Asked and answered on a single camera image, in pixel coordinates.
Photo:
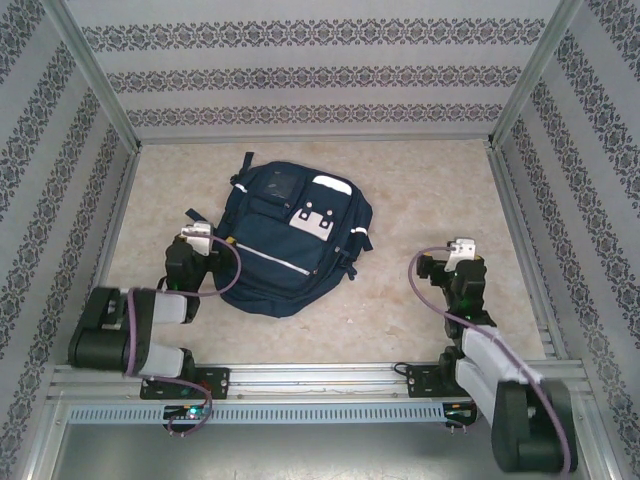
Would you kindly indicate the navy blue student backpack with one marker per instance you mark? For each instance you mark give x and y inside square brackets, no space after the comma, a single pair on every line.
[280,260]

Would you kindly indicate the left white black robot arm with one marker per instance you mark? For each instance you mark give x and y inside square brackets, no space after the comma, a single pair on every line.
[100,345]

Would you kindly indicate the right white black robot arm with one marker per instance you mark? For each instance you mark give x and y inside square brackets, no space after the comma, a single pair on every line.
[515,425]

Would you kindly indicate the right controller board with LED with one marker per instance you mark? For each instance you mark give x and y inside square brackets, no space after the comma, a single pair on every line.
[457,414]

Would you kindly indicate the controller board with led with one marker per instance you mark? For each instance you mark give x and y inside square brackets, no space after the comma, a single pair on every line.
[457,414]
[190,412]

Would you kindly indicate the left controller board with LED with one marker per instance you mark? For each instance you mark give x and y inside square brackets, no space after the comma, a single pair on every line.
[190,412]

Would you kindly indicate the grey metal sheet panel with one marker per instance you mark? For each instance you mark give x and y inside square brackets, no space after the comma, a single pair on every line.
[320,452]

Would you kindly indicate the left aluminium side rail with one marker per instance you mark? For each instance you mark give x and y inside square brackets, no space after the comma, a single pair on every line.
[121,210]

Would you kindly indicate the aluminium side rail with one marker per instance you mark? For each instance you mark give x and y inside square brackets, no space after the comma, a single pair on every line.
[121,210]
[501,175]

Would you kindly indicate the right aluminium side rail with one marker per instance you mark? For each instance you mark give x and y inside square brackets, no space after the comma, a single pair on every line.
[501,175]

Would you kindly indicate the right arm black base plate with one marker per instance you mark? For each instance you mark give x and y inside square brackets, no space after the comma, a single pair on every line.
[422,382]

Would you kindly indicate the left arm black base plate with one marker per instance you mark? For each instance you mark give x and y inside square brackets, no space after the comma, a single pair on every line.
[217,382]

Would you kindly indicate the aluminium rear frame rail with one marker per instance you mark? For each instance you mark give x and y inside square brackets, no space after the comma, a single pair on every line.
[315,139]

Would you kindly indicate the aluminium mounting rail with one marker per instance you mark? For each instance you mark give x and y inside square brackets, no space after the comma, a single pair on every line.
[320,380]

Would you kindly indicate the right aluminium corner post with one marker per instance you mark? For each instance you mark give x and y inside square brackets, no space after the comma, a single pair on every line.
[537,70]

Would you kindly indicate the aluminium corner post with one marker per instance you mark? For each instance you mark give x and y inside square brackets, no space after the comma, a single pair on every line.
[90,70]
[537,70]

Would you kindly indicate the left aluminium corner post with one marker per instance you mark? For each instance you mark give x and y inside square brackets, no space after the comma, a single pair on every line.
[90,70]

